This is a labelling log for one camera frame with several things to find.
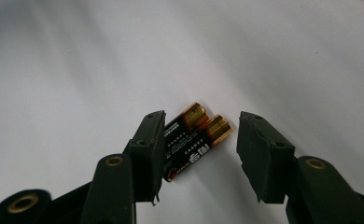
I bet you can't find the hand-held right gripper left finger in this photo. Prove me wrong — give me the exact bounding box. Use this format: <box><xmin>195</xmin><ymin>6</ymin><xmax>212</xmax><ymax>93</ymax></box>
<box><xmin>122</xmin><ymin>109</ymin><xmax>168</xmax><ymax>207</ymax></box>

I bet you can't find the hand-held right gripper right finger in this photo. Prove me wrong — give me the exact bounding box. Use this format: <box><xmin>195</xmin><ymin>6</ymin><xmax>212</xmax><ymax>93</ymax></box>
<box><xmin>235</xmin><ymin>110</ymin><xmax>297</xmax><ymax>205</ymax></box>

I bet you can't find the black gold-capped battery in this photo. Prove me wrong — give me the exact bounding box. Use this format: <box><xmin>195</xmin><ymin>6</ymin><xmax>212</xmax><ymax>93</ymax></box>
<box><xmin>162</xmin><ymin>114</ymin><xmax>233</xmax><ymax>184</ymax></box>
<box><xmin>163</xmin><ymin>102</ymin><xmax>210</xmax><ymax>157</ymax></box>

